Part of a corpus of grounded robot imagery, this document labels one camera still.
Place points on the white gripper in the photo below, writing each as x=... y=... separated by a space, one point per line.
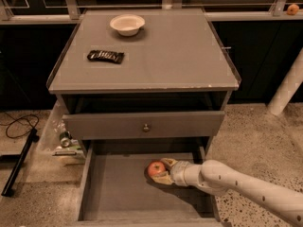
x=179 y=172

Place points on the red apple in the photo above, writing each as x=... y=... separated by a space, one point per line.
x=155 y=167

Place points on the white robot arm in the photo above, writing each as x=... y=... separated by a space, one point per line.
x=216 y=178

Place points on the round metal drawer knob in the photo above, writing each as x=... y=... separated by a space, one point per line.
x=146 y=128

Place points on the grey open middle drawer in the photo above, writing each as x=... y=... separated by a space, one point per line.
x=115 y=190

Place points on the grey top drawer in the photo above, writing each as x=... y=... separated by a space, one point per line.
x=94 y=126

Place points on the grey drawer cabinet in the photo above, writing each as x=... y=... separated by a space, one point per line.
x=175 y=63

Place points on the green soda can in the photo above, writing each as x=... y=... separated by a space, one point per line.
x=65 y=139

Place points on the clear plastic bin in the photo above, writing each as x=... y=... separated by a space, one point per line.
x=49 y=143

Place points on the black candy bar wrapper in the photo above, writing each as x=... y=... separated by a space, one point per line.
x=106 y=56

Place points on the black floor stand bar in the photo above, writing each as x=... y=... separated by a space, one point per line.
x=7 y=190

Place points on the white paper bowl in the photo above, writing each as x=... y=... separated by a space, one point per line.
x=127 y=24

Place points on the small orange object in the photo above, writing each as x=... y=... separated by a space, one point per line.
x=292 y=9

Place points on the white diagonal post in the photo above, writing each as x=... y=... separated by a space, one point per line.
x=288 y=86

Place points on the metal window rail frame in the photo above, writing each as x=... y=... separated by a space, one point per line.
x=40 y=12

